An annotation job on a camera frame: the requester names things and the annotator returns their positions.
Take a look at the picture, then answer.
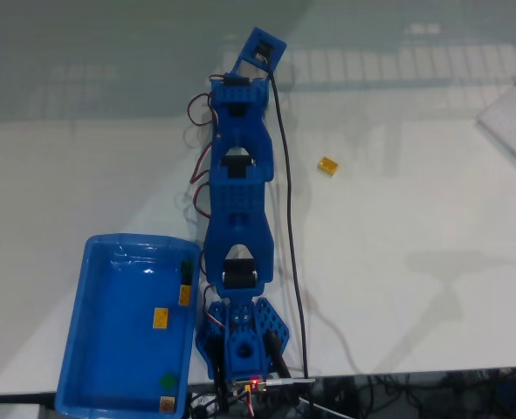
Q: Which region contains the yellow lego brick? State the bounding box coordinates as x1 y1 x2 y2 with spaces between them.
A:
151 306 170 329
317 156 340 177

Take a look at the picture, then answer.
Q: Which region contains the blue plastic bin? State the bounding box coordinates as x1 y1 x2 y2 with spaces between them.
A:
53 233 203 419

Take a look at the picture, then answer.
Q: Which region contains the grey board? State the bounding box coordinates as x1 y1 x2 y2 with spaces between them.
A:
475 67 516 184

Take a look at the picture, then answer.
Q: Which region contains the motor control board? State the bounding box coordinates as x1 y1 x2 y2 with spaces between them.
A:
230 377 271 394

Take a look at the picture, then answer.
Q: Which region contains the red black servo wire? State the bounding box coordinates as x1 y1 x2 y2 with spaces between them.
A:
186 93 218 128

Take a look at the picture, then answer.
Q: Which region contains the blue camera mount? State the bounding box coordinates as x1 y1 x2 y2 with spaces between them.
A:
233 26 288 82

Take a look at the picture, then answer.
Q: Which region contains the red white servo wire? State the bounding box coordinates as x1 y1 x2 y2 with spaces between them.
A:
189 146 217 187

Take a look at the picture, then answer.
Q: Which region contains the black cable tangle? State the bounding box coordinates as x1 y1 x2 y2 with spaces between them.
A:
313 368 516 419

